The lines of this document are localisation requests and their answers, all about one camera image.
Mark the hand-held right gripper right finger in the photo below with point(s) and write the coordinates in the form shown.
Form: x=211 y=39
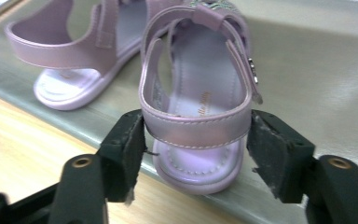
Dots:
x=279 y=155

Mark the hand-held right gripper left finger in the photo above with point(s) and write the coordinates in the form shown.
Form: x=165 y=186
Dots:
x=121 y=155

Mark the purple child sandal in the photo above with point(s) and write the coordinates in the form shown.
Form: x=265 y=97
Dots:
x=59 y=53
x=199 y=130

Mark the grey metal shoe rack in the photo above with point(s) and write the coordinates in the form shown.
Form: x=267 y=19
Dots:
x=307 y=77

